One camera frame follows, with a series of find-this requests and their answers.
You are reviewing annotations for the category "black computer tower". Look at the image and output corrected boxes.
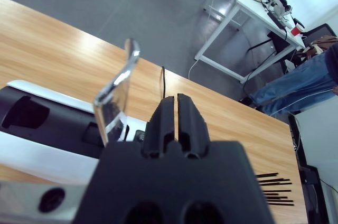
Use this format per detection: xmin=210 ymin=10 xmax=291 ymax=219
xmin=299 ymin=164 xmax=330 ymax=224

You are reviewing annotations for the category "white capsule coffee machine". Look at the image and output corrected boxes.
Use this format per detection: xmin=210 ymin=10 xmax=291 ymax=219
xmin=0 ymin=80 xmax=148 ymax=185

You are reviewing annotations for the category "grey desk device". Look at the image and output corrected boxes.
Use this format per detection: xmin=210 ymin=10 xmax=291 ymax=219
xmin=265 ymin=0 xmax=294 ymax=16

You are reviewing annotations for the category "black office chair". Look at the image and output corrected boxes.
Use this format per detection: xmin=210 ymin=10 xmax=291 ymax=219
xmin=302 ymin=23 xmax=337 ymax=50

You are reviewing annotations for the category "black rod capsule holder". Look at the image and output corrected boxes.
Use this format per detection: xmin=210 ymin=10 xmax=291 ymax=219
xmin=255 ymin=172 xmax=294 ymax=206

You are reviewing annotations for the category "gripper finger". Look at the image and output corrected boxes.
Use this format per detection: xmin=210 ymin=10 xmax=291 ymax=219
xmin=176 ymin=93 xmax=211 ymax=159
xmin=143 ymin=96 xmax=175 ymax=158

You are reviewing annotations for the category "brown leather bag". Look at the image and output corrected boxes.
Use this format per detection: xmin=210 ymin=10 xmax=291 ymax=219
xmin=303 ymin=35 xmax=338 ymax=58

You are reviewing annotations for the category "black power cable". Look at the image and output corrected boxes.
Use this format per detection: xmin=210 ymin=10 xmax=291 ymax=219
xmin=161 ymin=66 xmax=167 ymax=98

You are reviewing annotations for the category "clear acrylic stand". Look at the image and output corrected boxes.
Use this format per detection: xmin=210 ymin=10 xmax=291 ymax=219
xmin=93 ymin=38 xmax=140 ymax=147

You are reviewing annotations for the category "person in blue jeans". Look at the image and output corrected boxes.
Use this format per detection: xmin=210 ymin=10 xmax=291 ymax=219
xmin=249 ymin=43 xmax=338 ymax=116

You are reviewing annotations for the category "white metal desk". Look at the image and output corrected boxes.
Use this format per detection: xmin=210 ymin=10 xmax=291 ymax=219
xmin=194 ymin=0 xmax=307 ymax=85

